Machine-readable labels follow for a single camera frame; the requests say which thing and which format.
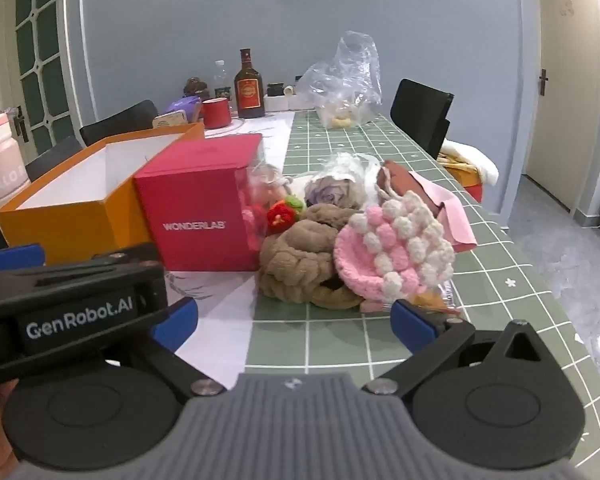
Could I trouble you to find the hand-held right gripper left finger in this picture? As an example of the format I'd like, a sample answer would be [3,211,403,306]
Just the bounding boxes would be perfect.
[147,297,227,405]

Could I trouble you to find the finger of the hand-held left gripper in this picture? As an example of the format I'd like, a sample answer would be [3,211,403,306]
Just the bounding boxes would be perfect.
[90,242,159,266]
[0,244,46,275]

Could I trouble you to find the pink and white crochet bag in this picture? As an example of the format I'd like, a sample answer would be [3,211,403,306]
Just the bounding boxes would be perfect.
[332,199,455,306]

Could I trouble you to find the purple fabric rose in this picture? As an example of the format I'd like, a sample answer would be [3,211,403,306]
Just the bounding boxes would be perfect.
[304,172,365,208]

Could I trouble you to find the white printed table runner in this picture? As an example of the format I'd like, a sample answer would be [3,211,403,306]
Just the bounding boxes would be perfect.
[165,110,297,386]

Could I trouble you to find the brown pouch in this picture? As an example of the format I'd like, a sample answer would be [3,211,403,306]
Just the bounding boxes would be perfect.
[376,160,443,216]

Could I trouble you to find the red cardboard box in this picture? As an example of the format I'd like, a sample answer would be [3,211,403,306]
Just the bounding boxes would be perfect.
[133,132,265,272]

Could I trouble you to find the white blanket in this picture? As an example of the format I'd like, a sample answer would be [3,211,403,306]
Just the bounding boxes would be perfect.
[437,140,500,186]

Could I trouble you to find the red mug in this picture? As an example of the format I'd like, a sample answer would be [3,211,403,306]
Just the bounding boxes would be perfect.
[201,98,231,129]

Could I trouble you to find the orange cardboard box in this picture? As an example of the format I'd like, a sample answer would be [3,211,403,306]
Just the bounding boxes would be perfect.
[0,121,207,263]

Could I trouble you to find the clear plastic bag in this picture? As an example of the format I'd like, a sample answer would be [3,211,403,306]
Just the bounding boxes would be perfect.
[297,30,383,128]

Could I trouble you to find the yellow snack packet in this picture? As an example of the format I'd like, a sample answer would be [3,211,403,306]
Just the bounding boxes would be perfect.
[410,292,460,317]

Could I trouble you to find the cream door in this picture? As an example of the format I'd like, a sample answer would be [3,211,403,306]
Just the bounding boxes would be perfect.
[524,0,600,211]

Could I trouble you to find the brown plush scarf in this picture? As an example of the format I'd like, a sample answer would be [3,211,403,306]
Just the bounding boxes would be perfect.
[257,203,365,311]

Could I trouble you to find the brown liquor bottle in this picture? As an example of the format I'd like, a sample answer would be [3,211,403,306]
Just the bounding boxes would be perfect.
[234,48,265,119]

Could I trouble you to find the red crochet strawberry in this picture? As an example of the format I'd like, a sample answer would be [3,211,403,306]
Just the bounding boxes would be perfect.
[266,195,305,233]

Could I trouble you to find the pink water bottle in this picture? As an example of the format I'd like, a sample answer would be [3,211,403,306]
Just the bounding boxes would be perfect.
[0,110,31,211]

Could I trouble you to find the clear plastic water bottle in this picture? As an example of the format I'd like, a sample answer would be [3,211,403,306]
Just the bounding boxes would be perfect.
[212,60,232,101]

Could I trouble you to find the purple bag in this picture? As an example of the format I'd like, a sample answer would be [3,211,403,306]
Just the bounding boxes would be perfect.
[165,96,203,116]

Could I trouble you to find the small wooden radio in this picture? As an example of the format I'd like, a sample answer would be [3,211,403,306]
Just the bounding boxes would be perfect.
[152,111,188,129]

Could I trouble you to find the pink cloth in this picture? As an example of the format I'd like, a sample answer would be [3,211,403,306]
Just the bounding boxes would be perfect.
[410,170,478,253]

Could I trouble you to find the glass-paned door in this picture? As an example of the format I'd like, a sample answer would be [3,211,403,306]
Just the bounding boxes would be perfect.
[0,0,81,161]

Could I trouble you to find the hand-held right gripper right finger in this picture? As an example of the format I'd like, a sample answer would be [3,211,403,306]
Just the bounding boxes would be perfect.
[361,299,550,397]

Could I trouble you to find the white box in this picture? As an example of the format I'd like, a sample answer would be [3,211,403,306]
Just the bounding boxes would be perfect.
[264,92,321,111]

